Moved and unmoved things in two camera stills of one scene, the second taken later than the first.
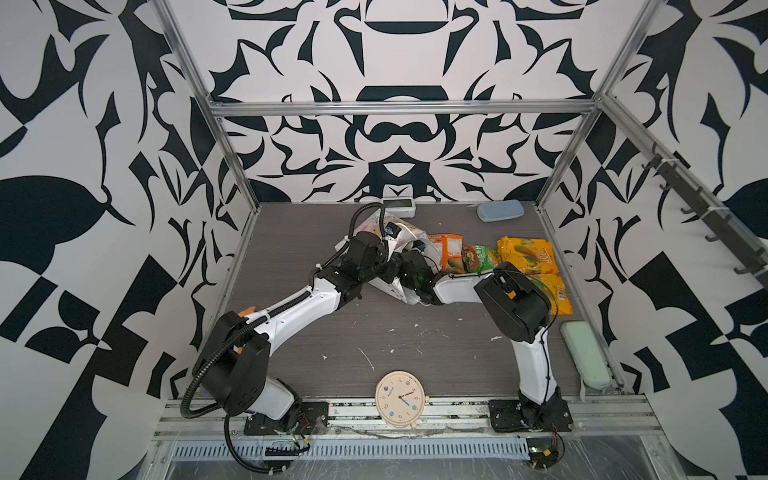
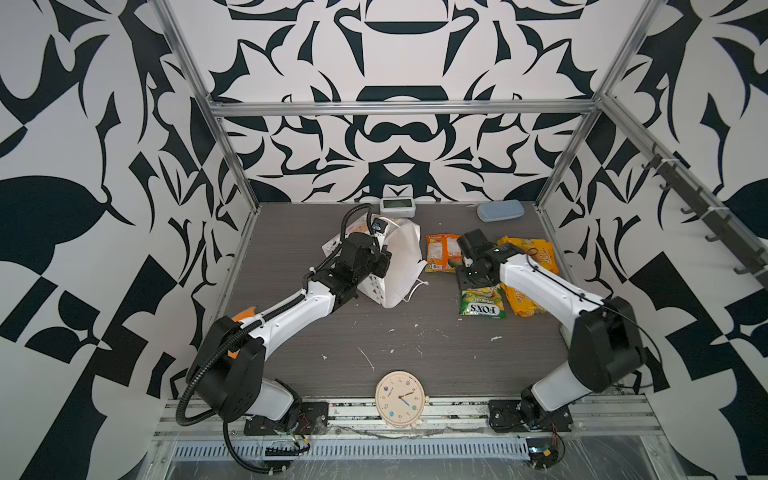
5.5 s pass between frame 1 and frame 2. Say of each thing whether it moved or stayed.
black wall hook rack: stayed
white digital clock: stayed
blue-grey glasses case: stayed
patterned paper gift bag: moved
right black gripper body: moved
